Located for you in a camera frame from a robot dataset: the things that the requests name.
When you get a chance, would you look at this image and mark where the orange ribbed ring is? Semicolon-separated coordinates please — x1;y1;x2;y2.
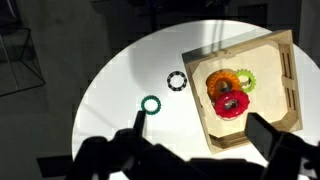
205;69;243;101

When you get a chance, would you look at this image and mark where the black wire frame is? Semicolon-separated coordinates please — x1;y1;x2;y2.
0;27;47;98

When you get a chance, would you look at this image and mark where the wooden slotted tray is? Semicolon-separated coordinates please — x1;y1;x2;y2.
181;29;304;155

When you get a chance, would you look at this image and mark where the light green toothed ring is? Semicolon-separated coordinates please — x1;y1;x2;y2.
234;68;257;94

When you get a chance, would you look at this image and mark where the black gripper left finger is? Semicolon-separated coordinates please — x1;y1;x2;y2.
132;110;147;138

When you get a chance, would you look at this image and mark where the large red ribbed ring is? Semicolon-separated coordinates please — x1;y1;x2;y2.
214;90;251;121

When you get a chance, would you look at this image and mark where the dark green beaded ring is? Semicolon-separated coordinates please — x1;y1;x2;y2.
140;94;162;116

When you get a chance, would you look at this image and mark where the black and white ring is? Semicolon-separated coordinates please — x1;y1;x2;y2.
166;70;189;92

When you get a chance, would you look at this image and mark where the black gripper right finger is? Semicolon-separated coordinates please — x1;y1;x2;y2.
244;112;285;162

